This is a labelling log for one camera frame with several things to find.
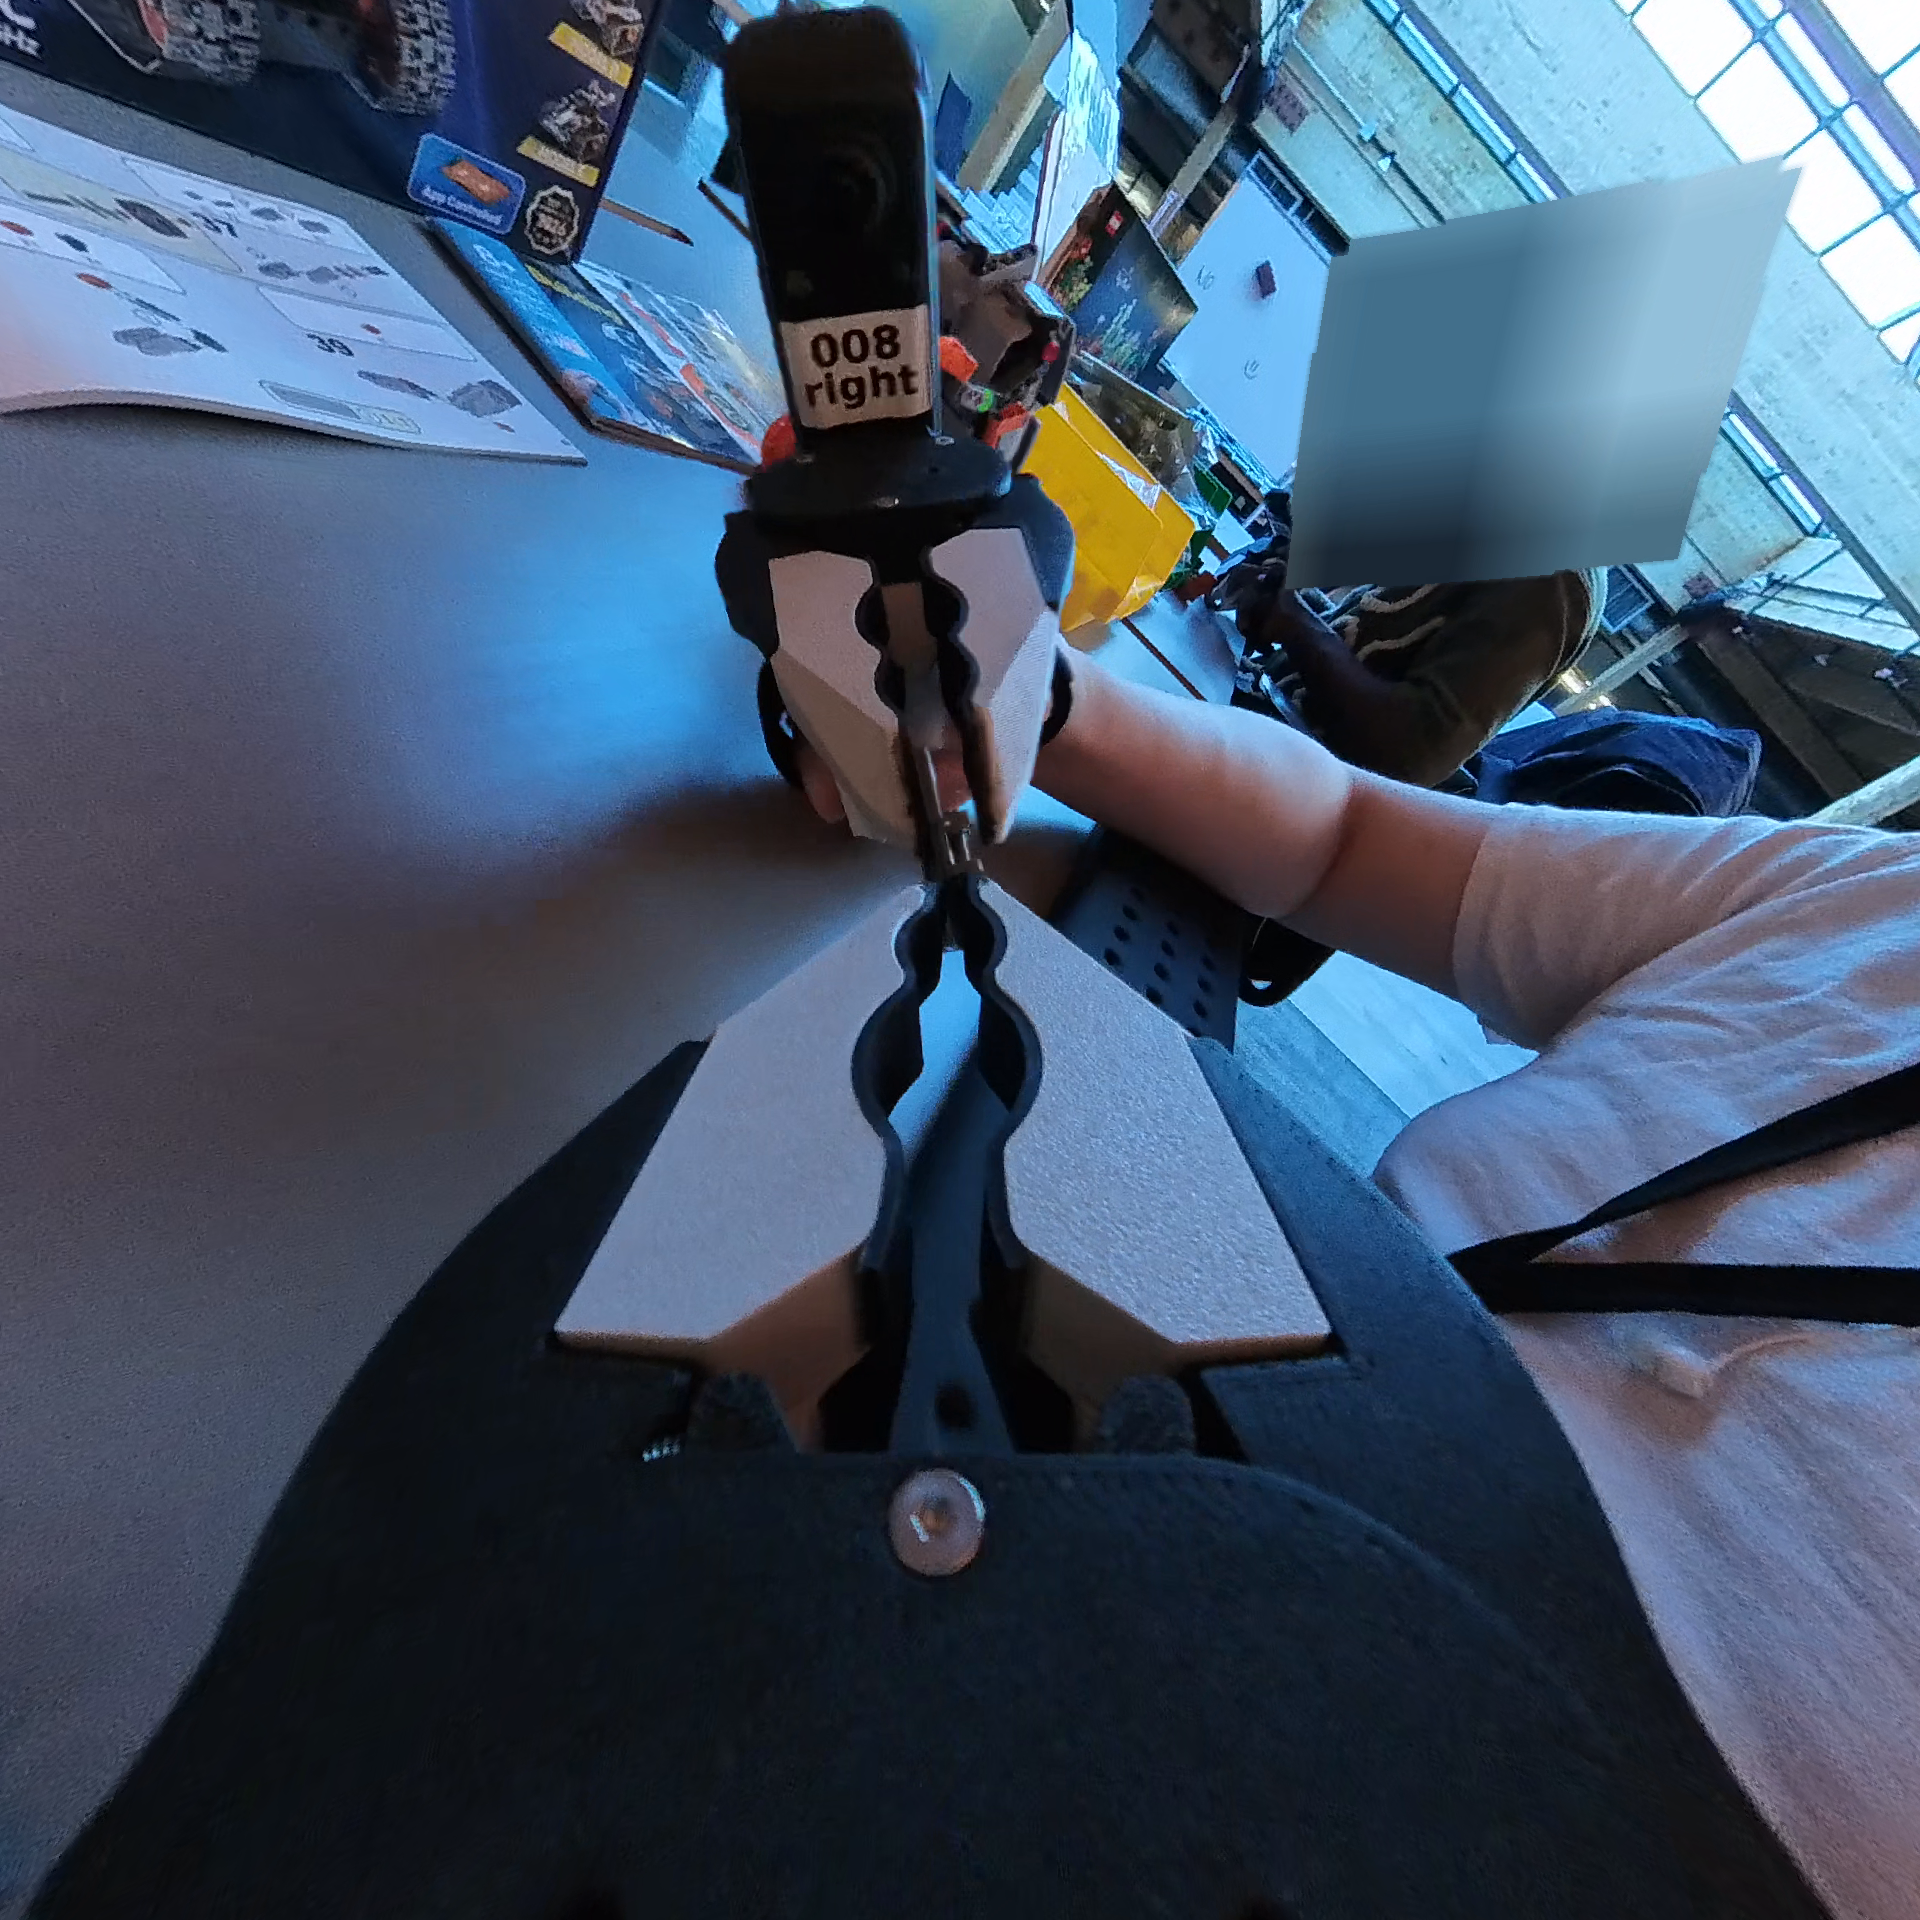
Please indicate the person's right hand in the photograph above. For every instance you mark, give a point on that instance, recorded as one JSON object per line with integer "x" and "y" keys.
{"x": 821, "y": 791}

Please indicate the open instruction booklet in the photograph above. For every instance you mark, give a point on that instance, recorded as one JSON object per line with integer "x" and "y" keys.
{"x": 228, "y": 300}

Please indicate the yellow plastic bin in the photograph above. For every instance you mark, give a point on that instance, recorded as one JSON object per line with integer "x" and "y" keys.
{"x": 1113, "y": 509}

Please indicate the robot kit box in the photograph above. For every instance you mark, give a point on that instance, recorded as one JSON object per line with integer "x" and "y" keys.
{"x": 302, "y": 89}

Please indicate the grey orange toy robot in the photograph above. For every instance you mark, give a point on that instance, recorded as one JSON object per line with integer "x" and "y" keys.
{"x": 1003, "y": 330}

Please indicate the colourful toy set box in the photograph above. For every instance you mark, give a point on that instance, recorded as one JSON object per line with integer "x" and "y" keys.
{"x": 1125, "y": 285}

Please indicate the grey desk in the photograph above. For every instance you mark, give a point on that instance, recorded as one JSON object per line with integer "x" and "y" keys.
{"x": 378, "y": 823}

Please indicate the blue building booklet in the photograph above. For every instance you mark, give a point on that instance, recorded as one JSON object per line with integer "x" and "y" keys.
{"x": 630, "y": 360}

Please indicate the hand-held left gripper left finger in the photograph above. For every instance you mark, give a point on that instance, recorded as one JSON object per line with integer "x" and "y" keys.
{"x": 720, "y": 1199}

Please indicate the whiteboard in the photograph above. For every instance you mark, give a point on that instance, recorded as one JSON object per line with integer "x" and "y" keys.
{"x": 1245, "y": 330}

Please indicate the person's right forearm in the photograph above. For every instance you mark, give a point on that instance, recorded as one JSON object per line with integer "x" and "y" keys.
{"x": 1199, "y": 794}

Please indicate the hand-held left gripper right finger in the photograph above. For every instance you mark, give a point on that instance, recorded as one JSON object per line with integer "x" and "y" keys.
{"x": 1170, "y": 1199}

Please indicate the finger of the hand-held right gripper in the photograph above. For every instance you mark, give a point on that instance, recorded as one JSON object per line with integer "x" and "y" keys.
{"x": 825, "y": 643}
{"x": 1012, "y": 643}

